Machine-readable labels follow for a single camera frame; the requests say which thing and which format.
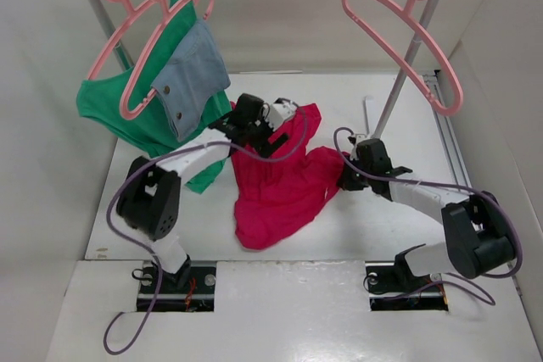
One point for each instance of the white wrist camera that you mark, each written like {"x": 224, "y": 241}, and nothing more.
{"x": 279, "y": 112}
{"x": 355, "y": 138}

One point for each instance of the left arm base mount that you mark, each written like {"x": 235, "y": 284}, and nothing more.
{"x": 193, "y": 292}

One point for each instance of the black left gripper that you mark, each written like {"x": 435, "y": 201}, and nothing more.
{"x": 266, "y": 150}

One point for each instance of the pink hanger with clothes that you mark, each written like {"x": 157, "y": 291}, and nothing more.
{"x": 177, "y": 16}

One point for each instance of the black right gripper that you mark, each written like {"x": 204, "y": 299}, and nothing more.
{"x": 347, "y": 183}

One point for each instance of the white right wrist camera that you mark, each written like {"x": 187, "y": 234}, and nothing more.
{"x": 355, "y": 138}

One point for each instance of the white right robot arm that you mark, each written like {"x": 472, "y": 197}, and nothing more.
{"x": 479, "y": 236}

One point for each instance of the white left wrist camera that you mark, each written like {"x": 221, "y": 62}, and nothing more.
{"x": 279, "y": 112}

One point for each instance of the green t shirt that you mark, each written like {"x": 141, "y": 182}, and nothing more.
{"x": 99, "y": 100}

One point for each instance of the blue denim garment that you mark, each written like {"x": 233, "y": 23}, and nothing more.
{"x": 191, "y": 86}

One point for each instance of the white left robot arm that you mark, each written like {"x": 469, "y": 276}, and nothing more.
{"x": 150, "y": 202}

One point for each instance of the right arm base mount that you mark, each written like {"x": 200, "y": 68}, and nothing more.
{"x": 392, "y": 288}

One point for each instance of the red t shirt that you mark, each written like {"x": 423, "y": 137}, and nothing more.
{"x": 275, "y": 200}

